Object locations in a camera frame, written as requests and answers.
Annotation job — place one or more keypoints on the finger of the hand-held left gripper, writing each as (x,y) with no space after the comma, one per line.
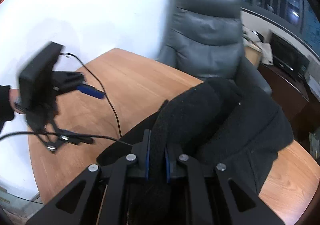
(90,91)
(67,138)

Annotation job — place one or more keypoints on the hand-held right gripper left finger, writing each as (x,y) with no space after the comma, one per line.
(147,155)

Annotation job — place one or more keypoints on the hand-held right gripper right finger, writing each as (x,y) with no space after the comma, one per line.
(167,162)

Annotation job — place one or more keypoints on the black fleece jacket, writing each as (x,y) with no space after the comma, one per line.
(225,127)

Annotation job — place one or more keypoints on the beige clothes pile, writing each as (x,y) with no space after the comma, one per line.
(266,51)

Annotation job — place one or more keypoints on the person's left hand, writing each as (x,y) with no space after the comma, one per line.
(15,97)

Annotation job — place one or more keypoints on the grey leather armchair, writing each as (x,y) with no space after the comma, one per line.
(207,40)

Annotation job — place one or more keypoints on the dark wooden cabinet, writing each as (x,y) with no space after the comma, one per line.
(287,95)

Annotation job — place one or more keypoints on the light wooden cabinet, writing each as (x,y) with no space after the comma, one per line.
(252,54)

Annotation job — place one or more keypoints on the black microwave oven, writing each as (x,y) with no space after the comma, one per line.
(285,57)

